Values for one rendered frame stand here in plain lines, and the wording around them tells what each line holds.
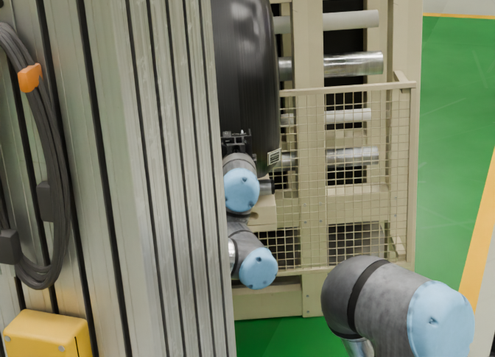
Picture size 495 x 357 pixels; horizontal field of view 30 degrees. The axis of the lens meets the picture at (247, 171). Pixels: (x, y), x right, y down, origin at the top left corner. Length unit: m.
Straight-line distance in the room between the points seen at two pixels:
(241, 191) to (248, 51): 0.62
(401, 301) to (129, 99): 0.53
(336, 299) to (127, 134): 0.51
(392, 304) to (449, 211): 3.02
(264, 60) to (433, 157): 2.60
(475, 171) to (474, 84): 1.19
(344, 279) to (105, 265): 0.42
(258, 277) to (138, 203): 0.74
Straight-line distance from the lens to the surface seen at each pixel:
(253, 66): 2.28
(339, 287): 1.33
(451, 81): 5.81
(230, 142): 1.95
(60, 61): 0.94
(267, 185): 2.54
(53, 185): 0.98
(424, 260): 3.93
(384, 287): 1.30
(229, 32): 2.31
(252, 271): 1.68
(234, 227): 1.77
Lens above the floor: 2.08
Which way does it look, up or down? 26 degrees down
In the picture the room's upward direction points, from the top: 3 degrees counter-clockwise
